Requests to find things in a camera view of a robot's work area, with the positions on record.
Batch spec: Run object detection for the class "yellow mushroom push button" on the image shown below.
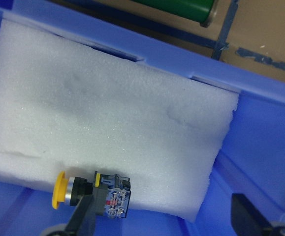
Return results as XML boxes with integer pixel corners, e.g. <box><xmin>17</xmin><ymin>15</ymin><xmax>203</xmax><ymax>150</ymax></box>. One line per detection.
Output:
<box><xmin>52</xmin><ymin>171</ymin><xmax>131</xmax><ymax>219</ymax></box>

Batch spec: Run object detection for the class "left blue plastic bin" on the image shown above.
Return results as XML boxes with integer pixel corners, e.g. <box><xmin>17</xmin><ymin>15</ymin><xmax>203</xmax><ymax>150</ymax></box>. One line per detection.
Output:
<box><xmin>0</xmin><ymin>0</ymin><xmax>285</xmax><ymax>236</ymax></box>

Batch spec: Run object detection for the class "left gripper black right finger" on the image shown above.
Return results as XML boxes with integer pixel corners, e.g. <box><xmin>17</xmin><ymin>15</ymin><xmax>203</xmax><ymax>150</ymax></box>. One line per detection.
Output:
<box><xmin>231</xmin><ymin>193</ymin><xmax>276</xmax><ymax>236</ymax></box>

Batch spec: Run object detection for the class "green conveyor belt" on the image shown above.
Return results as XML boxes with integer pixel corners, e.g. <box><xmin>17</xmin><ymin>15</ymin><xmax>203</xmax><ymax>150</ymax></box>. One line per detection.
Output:
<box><xmin>135</xmin><ymin>0</ymin><xmax>219</xmax><ymax>28</ymax></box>

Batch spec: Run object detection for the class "left white foam pad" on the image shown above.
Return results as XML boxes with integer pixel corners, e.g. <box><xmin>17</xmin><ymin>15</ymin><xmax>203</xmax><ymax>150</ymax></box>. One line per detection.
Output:
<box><xmin>0</xmin><ymin>20</ymin><xmax>238</xmax><ymax>221</ymax></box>

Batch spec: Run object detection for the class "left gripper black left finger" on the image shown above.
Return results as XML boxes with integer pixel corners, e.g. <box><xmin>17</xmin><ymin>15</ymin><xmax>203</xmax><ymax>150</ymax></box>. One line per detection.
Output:
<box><xmin>64</xmin><ymin>195</ymin><xmax>95</xmax><ymax>236</ymax></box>

